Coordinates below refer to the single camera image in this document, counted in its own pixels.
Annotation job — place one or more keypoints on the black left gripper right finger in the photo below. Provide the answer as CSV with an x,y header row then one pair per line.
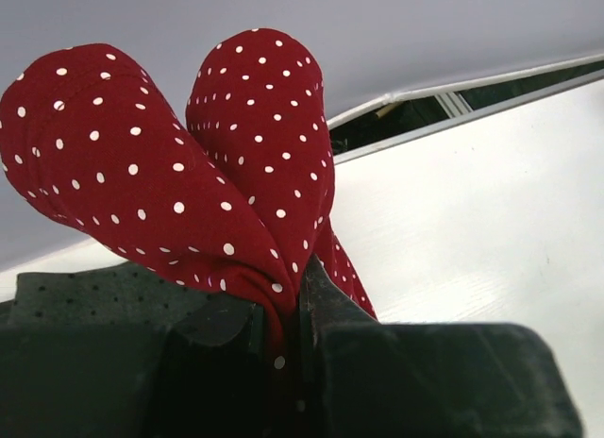
x,y
367,379

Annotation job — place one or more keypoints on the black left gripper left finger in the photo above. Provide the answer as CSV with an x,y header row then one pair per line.
x,y
201,377

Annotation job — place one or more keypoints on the dark grey dotted skirt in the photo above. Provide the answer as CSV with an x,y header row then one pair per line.
x,y
121,294

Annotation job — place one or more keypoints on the red dotted skirt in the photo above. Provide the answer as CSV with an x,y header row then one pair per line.
x,y
236,199

